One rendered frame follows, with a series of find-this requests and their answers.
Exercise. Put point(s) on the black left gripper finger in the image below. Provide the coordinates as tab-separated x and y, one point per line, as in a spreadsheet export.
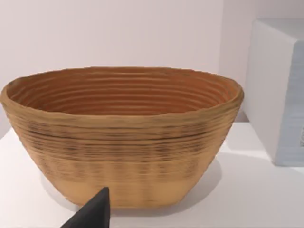
97	211

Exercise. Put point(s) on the woven tan basket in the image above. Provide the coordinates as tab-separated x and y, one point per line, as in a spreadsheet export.
123	142

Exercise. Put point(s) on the pale microwave oven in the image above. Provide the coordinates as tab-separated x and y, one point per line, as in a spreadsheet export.
273	95

